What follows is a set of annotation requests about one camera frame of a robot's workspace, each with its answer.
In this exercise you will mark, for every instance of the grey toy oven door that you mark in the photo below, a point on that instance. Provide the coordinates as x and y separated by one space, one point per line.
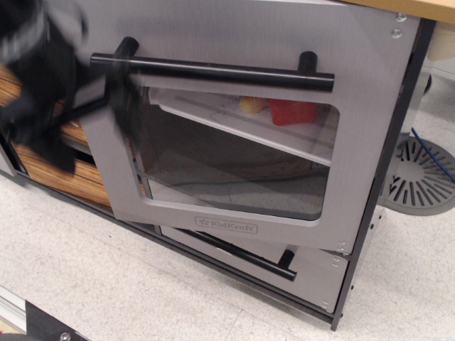
365 48

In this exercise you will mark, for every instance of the grey lower oven drawer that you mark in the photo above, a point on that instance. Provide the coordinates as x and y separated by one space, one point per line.
313 275

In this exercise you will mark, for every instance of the lower wood-pattern storage bin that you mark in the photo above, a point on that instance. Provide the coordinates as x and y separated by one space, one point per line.
85 183

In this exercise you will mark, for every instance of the black drawer handle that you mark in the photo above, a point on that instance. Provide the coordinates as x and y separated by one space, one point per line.
280 268

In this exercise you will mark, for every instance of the toy bread loaf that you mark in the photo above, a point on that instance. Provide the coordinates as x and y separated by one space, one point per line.
252 105

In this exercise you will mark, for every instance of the black oven door handle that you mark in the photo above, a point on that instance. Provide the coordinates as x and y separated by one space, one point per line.
306 77

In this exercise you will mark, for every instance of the wood-pattern storage bin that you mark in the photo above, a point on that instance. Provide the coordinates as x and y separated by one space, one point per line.
11 90
85 183

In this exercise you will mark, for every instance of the red toy bell pepper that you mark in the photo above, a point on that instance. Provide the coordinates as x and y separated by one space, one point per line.
286 112

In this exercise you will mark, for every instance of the wooden countertop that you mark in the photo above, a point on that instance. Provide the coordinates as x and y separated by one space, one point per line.
437 10

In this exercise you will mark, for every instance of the upper wood-pattern storage bin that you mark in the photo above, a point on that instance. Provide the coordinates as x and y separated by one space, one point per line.
11 90

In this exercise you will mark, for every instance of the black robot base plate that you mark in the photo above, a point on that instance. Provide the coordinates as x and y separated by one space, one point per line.
42 326

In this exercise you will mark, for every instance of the aluminium rail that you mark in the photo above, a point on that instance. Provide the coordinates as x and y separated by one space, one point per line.
13 310

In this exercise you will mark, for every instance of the grey round slotted base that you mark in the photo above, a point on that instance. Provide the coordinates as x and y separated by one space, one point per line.
420 179

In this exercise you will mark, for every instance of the white oven shelf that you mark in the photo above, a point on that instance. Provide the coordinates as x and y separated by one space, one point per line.
314 141

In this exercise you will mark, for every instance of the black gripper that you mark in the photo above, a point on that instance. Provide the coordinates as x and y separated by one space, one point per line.
49 73

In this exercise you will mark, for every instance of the black toy kitchen frame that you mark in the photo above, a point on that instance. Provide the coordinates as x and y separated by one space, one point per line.
189 162

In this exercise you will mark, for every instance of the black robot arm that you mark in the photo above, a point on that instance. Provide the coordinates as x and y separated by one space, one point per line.
27 24

